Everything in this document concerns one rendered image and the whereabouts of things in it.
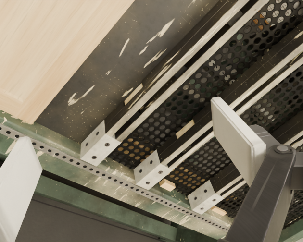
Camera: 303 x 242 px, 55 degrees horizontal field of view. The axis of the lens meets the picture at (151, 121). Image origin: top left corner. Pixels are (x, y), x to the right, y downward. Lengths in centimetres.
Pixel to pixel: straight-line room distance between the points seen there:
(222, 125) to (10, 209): 13
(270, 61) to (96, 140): 55
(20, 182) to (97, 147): 71
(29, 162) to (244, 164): 14
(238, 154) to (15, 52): 70
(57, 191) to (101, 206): 29
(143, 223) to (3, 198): 188
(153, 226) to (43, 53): 155
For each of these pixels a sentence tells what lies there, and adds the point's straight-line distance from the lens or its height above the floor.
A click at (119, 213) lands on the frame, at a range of 192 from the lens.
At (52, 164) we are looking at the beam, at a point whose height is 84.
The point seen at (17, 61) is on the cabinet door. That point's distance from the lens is 82.
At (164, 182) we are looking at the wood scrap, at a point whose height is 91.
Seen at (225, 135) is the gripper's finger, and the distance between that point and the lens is 19.
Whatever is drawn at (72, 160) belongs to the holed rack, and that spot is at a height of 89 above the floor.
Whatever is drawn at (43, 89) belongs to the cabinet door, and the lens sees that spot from 84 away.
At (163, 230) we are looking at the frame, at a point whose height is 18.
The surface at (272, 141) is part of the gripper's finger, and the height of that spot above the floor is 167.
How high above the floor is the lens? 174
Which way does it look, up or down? 46 degrees down
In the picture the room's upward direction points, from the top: 72 degrees clockwise
